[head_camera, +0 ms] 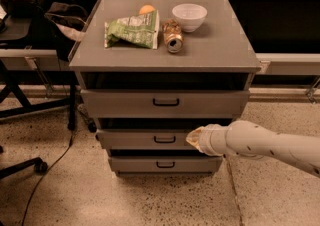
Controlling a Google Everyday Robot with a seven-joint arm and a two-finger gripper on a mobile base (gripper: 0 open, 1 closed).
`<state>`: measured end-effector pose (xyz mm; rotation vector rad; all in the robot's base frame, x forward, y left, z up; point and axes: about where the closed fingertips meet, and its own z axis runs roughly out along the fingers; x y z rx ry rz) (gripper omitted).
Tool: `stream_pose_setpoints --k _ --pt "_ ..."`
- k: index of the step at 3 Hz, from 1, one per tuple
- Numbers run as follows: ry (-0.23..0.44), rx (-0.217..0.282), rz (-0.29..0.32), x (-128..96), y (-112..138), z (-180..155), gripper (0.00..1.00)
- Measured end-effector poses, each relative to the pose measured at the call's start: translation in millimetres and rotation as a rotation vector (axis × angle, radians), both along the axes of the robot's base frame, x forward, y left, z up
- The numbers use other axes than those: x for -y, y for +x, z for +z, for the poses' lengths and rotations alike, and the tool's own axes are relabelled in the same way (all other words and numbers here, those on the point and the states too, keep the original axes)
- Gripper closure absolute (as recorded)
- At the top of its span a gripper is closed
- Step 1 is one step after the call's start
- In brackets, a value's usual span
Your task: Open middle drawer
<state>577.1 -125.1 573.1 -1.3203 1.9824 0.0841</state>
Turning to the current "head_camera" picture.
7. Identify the black office chair base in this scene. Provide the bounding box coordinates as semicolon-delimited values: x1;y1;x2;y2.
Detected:
0;145;49;179

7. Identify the black floor cable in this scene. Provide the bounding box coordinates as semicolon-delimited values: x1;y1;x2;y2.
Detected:
20;129;75;226

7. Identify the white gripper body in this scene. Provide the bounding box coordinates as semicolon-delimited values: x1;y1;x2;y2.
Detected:
199;124;228;156

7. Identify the green chip bag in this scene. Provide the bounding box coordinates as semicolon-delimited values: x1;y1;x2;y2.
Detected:
104;10;160;50

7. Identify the black bag on desk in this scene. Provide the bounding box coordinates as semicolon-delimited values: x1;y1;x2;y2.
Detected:
0;0;44;18

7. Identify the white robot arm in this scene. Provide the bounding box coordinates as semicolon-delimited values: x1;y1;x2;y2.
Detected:
186;120;320;177

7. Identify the white bowl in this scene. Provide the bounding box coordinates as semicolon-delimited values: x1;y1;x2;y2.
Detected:
172;4;207;32

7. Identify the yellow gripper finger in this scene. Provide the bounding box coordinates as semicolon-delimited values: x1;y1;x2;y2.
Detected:
186;126;204;151

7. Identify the dark brown bag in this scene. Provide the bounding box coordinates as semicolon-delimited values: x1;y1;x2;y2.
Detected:
45;2;88;62

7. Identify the black desk frame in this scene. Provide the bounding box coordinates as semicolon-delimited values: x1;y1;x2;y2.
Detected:
0;14;78;132

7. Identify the grey drawer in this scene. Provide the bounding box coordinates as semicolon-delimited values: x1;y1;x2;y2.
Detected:
108;156;222;174
96;129;194;150
81;90;250;119

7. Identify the grey top drawer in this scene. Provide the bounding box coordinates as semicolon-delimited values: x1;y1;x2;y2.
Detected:
81;90;250;119

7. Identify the crushed brown soda can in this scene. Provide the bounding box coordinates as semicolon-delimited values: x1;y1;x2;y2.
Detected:
162;19;184;53

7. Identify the grey bottom drawer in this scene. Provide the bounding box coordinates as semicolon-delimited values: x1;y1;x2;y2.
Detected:
108;156;222;174

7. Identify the orange fruit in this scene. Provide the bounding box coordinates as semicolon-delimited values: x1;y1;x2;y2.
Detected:
139;5;155;15

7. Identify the grey drawer cabinet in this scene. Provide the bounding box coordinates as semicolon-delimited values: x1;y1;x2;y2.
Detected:
68;0;262;176

